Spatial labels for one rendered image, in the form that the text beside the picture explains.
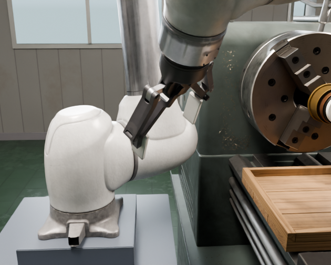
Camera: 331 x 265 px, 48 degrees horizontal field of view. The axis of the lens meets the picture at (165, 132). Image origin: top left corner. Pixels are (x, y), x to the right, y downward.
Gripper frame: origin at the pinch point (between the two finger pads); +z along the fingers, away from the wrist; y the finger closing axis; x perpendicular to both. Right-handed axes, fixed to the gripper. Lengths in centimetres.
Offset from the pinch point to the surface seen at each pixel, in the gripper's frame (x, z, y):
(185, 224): -3, 71, 23
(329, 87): -14.1, -1.7, 38.0
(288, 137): -13.8, 14.0, 33.4
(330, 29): -1, 3, 67
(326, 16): -1, -7, 54
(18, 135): 223, 284, 53
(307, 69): -7.6, -1.7, 38.9
